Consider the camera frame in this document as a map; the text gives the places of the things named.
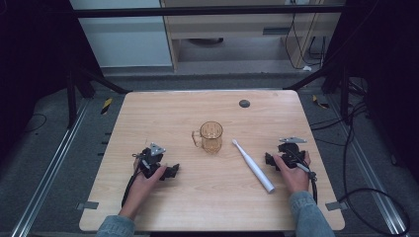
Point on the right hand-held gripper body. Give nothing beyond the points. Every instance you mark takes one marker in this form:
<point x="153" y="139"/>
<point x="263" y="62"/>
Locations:
<point x="290" y="154"/>

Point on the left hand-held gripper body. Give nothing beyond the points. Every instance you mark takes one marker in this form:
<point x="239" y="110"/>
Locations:
<point x="150" y="160"/>

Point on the white electric toothbrush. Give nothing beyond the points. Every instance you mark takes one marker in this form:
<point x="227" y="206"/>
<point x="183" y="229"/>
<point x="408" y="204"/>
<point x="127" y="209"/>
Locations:
<point x="253" y="167"/>

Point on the amber transparent cup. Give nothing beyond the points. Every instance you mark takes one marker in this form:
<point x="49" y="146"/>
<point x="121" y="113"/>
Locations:
<point x="210" y="138"/>

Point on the person's right hand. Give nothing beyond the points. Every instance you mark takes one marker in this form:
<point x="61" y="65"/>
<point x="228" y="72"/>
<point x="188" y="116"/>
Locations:
<point x="294" y="179"/>

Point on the person's left hand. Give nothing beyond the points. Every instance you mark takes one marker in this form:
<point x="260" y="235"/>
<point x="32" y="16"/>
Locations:
<point x="142" y="186"/>

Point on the yellow black tape strip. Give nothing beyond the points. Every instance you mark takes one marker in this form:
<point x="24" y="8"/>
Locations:
<point x="106" y="106"/>
<point x="319" y="102"/>

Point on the grey round table grommet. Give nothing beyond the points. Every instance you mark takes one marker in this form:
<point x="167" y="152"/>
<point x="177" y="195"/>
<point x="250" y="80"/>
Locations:
<point x="244" y="103"/>

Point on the black metal stand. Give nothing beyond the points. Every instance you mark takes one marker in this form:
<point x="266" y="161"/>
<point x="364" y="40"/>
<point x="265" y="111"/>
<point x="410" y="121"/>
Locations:
<point x="344" y="95"/>
<point x="71" y="98"/>

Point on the white cabinet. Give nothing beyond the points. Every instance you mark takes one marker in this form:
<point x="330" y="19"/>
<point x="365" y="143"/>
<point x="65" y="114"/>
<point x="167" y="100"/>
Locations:
<point x="128" y="42"/>

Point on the dark curtain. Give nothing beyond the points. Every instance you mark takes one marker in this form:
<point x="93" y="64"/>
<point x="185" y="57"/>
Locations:
<point x="33" y="65"/>
<point x="388" y="65"/>

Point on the light wooden desk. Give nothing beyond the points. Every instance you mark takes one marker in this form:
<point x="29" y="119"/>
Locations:
<point x="230" y="26"/>

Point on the grey metal table bracket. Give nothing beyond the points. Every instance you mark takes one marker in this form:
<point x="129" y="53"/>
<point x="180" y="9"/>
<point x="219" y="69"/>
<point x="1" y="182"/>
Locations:
<point x="87" y="205"/>
<point x="336" y="206"/>

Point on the metal floor rail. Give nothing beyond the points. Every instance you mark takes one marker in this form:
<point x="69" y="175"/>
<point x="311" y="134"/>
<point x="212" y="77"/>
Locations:
<point x="49" y="168"/>
<point x="365" y="164"/>

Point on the black horizontal frame bar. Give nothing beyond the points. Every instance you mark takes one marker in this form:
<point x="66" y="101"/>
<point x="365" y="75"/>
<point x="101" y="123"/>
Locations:
<point x="197" y="11"/>

